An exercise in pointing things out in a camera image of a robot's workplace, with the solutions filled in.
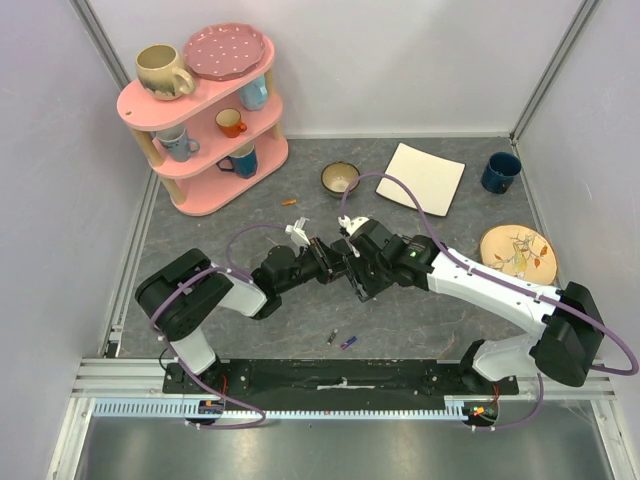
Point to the black battery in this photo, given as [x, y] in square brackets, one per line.
[332, 337]

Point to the grey blue mug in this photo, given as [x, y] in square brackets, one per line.
[177, 142]

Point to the blue purple battery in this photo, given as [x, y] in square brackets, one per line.
[348, 342]

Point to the pink three-tier shelf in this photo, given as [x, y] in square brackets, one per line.
[197, 187]

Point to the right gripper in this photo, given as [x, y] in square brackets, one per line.
[357, 275]

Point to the light blue mug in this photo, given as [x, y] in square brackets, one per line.
[254, 94]

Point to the pink polka dot plate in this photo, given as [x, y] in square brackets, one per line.
[225, 51]

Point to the beige brown ceramic bowl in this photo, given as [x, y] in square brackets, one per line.
[336, 178]

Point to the dark blue faceted mug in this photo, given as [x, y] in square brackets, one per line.
[243, 161]

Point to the white slotted cable duct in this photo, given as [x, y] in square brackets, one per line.
[202, 409]

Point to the white square plate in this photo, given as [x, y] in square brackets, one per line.
[432, 180]

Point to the black remote control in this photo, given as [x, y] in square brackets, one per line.
[340, 254]

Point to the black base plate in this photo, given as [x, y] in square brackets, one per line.
[350, 385]

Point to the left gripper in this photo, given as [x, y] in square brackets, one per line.
[326, 259]

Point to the navy blue cup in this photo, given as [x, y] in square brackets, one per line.
[500, 172]

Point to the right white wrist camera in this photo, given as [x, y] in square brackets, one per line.
[349, 226]

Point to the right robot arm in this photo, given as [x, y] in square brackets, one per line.
[553, 342]

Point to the beige ceramic mug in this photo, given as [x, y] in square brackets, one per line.
[162, 72]

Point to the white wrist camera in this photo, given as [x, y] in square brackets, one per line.
[349, 226]
[297, 233]

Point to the orange mug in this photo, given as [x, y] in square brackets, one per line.
[230, 123]

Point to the round wooden bird coaster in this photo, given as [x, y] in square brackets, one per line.
[521, 252]

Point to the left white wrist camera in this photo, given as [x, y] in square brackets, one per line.
[297, 233]

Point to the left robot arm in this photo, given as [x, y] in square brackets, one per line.
[178, 298]

